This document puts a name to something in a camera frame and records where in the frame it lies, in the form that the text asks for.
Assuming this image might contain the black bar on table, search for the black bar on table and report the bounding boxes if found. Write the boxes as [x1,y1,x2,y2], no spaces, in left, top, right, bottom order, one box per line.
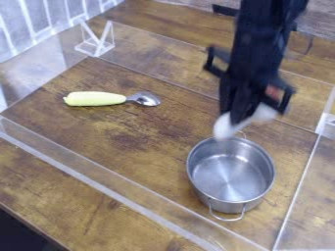
[213,0,309,32]

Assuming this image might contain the clear acrylic triangle stand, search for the clear acrylic triangle stand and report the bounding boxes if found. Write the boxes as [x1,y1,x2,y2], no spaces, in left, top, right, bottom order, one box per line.
[75,22,115,57]

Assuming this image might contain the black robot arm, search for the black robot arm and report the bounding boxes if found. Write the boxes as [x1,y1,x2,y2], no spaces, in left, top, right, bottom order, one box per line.
[205,0,309,125]

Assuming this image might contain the white red plush mushroom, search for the white red plush mushroom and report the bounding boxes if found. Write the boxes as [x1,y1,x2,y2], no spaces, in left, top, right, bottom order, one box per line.
[213,85,281,141]

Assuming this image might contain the yellow handled metal spoon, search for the yellow handled metal spoon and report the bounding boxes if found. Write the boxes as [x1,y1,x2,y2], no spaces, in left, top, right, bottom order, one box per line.
[63,91,162,107]

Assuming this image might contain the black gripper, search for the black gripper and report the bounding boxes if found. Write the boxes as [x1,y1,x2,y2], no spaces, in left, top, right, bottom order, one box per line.
[204,32,297,126]

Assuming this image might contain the clear acrylic wall panel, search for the clear acrylic wall panel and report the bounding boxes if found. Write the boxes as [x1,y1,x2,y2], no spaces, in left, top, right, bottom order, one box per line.
[274,87,335,251]

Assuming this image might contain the silver metal pot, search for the silver metal pot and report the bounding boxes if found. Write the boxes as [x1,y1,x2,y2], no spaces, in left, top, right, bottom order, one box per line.
[186,136,277,222]

